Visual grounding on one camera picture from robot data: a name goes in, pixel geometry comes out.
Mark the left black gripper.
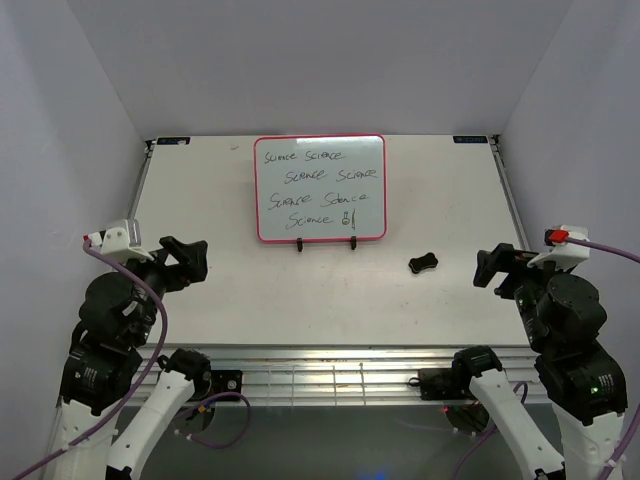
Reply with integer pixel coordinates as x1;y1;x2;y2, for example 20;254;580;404
111;234;208;343

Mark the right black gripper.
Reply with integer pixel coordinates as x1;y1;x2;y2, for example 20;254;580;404
472;240;573;350

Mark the black whiteboard eraser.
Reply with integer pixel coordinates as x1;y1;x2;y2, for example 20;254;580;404
408;252;439;275

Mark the pink framed whiteboard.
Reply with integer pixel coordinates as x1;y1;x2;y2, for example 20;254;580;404
253;134;388;243

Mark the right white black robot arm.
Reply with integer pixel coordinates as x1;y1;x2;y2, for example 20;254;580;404
451;230;628;479

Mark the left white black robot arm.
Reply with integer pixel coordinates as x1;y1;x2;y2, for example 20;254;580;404
46;227;212;479

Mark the left blue table label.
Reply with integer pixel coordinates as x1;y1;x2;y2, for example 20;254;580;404
156;137;191;146

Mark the blue table label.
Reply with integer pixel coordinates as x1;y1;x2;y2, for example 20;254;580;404
156;137;191;146
452;135;488;144

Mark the right blue table label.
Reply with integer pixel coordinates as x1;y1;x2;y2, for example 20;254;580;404
452;135;488;144

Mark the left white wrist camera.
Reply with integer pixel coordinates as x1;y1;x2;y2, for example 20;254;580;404
83;219;153;264

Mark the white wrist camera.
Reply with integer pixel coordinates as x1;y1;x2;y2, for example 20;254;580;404
83;219;153;264
527;224;590;272

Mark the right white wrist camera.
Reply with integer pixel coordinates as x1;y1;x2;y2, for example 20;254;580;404
527;224;590;272

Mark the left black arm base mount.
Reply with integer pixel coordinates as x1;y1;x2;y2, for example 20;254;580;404
201;369;244;402

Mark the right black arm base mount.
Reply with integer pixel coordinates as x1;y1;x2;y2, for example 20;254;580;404
407;368;474;401

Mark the aluminium table frame rail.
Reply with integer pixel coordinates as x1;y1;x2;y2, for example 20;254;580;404
127;344;551;407

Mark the black wire easel stand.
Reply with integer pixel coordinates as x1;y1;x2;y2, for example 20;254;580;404
294;236;358;253

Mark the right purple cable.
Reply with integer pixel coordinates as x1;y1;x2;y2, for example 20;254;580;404
452;236;640;480

